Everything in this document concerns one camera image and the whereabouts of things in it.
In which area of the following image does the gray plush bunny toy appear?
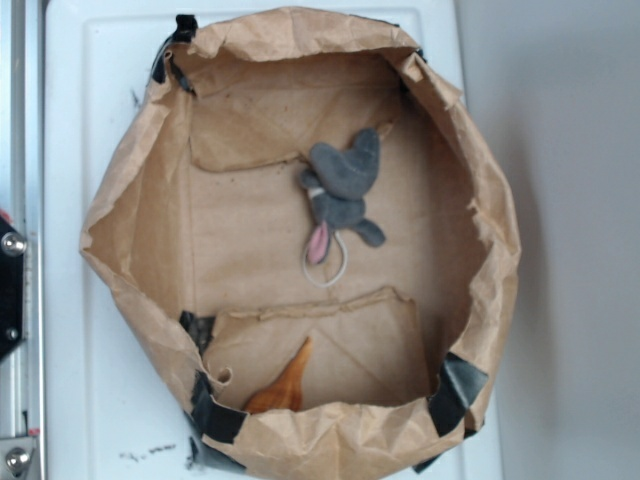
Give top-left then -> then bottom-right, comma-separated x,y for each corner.
299,128 -> 386,288

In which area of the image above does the brown paper bag bin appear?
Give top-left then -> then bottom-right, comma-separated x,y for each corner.
81,7 -> 521,479

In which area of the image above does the orange plush carrot toy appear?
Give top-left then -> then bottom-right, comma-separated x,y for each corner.
243,337 -> 313,414

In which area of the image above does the white plastic tray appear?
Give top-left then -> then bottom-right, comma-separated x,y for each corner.
41,5 -> 506,480

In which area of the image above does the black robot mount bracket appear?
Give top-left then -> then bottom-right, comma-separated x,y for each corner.
0,210 -> 28,361

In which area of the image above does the metal rail frame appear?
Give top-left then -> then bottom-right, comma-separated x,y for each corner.
1,1 -> 46,479

